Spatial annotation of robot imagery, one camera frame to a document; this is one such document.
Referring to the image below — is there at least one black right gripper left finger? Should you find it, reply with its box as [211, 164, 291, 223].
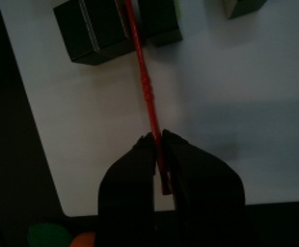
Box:
[96, 132, 159, 247]

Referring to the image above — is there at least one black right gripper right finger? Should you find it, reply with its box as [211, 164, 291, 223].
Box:
[161, 128, 257, 247]

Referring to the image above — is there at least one red toy knife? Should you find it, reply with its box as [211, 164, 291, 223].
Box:
[124, 0, 173, 196]

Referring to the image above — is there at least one white cutting board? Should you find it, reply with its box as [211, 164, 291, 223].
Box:
[0, 0, 299, 218]

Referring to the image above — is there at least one dark seaweed sushi roll piece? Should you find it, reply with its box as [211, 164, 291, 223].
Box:
[136, 0, 184, 48]
[52, 0, 143, 67]
[223, 0, 269, 20]

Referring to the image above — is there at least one orange round toy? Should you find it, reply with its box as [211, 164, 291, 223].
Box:
[69, 232, 97, 247]

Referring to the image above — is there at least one green round toy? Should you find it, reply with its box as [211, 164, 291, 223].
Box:
[25, 223, 74, 247]

